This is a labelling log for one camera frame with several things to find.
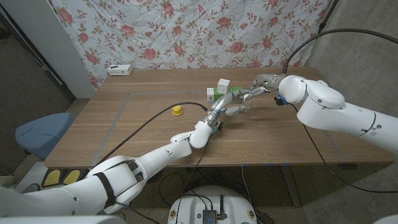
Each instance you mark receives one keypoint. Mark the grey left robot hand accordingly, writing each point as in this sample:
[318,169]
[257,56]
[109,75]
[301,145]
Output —
[224,102]

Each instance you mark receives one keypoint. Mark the yellow bottle cap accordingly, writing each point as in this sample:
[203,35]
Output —
[177,109]

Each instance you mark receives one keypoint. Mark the yellow black foot pedal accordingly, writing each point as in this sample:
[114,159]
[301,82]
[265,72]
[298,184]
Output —
[51,178]
[71,176]

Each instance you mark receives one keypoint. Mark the white power strip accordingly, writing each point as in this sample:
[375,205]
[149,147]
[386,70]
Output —
[119,70]

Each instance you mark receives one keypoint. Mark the black backdrop stand pole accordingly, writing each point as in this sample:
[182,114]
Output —
[327,14]

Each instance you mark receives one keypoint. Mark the white cube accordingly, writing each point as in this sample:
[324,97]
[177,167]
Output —
[223,86]

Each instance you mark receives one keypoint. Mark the white board panel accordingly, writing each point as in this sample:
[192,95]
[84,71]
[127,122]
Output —
[53,40]

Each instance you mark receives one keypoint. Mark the floral backdrop cloth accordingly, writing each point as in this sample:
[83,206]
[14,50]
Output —
[192,34]

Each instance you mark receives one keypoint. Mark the grey table leg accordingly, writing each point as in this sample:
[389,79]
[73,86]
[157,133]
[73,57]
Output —
[290,186]

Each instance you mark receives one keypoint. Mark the blue padded stool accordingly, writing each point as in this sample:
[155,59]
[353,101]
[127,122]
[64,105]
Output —
[43,132]

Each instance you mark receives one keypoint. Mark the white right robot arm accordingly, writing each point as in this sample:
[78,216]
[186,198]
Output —
[339,115]

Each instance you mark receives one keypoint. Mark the black electronics box with antenna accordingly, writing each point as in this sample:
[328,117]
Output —
[210,215]

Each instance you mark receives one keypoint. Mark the white robot torso base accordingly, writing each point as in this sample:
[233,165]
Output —
[192,205]

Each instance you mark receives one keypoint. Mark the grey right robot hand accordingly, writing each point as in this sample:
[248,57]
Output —
[265,82]

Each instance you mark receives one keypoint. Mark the green flexible straws box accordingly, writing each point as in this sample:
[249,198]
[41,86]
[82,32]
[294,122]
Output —
[214,96]

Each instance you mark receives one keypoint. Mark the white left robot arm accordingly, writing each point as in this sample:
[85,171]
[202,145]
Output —
[124,177]

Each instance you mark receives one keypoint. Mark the grey slipper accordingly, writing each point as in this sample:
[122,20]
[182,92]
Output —
[31,188]

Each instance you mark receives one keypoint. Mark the clear white-capped medicine bottle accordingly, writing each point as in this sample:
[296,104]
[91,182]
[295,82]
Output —
[248,98]

